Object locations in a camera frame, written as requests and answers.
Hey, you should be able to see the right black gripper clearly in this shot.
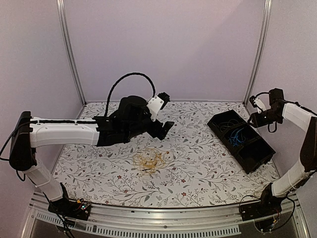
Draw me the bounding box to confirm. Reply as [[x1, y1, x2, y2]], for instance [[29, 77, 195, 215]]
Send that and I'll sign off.
[[247, 109, 282, 128]]

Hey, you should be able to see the thin grey cable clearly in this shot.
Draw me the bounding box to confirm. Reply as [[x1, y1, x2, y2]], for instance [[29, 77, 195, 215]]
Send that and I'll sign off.
[[216, 118, 242, 131]]

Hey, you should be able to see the yellow cable bundle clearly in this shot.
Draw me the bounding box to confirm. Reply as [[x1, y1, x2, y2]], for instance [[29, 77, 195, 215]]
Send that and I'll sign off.
[[132, 147, 176, 178]]

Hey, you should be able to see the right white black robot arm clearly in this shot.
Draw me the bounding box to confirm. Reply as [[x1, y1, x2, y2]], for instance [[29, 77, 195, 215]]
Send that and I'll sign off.
[[248, 88, 317, 216]]

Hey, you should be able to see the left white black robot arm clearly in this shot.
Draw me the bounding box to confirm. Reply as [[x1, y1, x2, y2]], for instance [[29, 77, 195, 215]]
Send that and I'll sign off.
[[6, 93, 174, 215]]

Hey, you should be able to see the black three-compartment tray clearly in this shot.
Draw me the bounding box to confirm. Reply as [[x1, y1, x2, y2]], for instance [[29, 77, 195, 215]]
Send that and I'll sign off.
[[207, 110, 275, 174]]

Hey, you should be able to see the floral patterned table mat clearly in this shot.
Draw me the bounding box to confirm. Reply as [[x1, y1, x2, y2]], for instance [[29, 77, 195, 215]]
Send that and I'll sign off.
[[53, 102, 278, 208]]

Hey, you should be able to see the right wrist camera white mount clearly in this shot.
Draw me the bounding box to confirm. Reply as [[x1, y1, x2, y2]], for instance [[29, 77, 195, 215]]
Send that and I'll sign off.
[[249, 96, 266, 114]]

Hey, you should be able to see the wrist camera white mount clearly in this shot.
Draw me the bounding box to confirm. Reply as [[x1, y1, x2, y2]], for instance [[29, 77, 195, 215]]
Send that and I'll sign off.
[[147, 92, 170, 121], [249, 96, 266, 114]]

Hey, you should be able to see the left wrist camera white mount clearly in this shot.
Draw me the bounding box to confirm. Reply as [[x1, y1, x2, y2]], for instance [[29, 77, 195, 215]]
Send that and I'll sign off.
[[147, 92, 170, 121]]

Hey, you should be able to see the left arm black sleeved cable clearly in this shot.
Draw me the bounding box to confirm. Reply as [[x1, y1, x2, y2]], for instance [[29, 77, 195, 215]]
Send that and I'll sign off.
[[105, 72, 156, 117]]

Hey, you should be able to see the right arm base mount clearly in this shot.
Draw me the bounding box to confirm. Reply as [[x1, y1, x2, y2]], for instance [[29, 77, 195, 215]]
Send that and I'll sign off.
[[239, 195, 282, 233]]

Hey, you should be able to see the aluminium front rail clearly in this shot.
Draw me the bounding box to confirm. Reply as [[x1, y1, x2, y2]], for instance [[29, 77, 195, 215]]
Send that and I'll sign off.
[[22, 192, 312, 238]]

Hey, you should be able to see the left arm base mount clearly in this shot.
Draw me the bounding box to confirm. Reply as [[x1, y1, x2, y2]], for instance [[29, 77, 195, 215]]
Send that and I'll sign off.
[[48, 183, 91, 221]]

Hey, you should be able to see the right aluminium frame post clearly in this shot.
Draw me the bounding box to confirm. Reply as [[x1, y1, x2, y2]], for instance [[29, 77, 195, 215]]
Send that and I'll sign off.
[[243, 0, 272, 106]]

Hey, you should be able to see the aluminium frame post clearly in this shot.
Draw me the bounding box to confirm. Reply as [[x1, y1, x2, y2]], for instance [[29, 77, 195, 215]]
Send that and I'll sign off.
[[56, 0, 87, 106], [243, 0, 272, 106]]

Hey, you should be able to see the left aluminium frame post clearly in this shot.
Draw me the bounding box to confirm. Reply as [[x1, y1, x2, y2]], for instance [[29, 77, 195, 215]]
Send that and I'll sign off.
[[56, 0, 87, 106]]

